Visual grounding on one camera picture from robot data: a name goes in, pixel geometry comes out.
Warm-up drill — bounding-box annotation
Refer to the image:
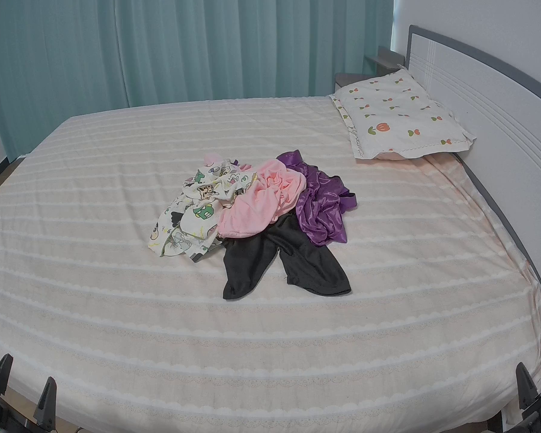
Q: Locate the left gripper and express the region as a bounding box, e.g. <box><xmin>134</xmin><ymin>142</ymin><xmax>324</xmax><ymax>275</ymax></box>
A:
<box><xmin>0</xmin><ymin>353</ymin><xmax>57</xmax><ymax>433</ymax></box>

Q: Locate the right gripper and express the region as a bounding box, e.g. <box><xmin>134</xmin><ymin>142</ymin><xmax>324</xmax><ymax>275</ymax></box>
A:
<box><xmin>506</xmin><ymin>339</ymin><xmax>541</xmax><ymax>433</ymax></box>

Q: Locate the bed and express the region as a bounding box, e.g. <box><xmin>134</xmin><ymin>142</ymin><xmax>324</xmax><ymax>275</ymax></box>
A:
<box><xmin>0</xmin><ymin>25</ymin><xmax>541</xmax><ymax>433</ymax></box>

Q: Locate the white printed garment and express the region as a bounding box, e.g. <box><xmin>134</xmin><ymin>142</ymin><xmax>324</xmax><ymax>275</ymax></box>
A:
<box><xmin>146</xmin><ymin>152</ymin><xmax>258</xmax><ymax>261</ymax></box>

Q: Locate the black garment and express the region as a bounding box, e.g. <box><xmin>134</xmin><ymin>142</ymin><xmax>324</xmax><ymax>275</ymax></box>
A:
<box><xmin>215</xmin><ymin>212</ymin><xmax>353</xmax><ymax>301</ymax></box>

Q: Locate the purple garment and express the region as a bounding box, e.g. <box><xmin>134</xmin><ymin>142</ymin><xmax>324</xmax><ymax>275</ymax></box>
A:
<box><xmin>276</xmin><ymin>150</ymin><xmax>359</xmax><ymax>247</ymax></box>

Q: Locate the white printed pillow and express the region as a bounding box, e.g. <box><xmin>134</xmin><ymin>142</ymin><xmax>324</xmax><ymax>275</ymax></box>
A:
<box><xmin>327</xmin><ymin>68</ymin><xmax>477</xmax><ymax>161</ymax></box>

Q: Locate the pink garment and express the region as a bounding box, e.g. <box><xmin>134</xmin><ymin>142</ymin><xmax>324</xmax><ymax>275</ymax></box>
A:
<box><xmin>218</xmin><ymin>158</ymin><xmax>307</xmax><ymax>239</ymax></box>

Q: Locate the grey bedside table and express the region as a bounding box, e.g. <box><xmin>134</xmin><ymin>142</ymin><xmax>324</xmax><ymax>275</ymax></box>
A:
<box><xmin>334</xmin><ymin>45</ymin><xmax>407</xmax><ymax>92</ymax></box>

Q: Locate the blue-green curtain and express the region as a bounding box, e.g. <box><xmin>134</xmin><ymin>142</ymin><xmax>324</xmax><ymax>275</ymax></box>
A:
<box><xmin>0</xmin><ymin>0</ymin><xmax>397</xmax><ymax>163</ymax></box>

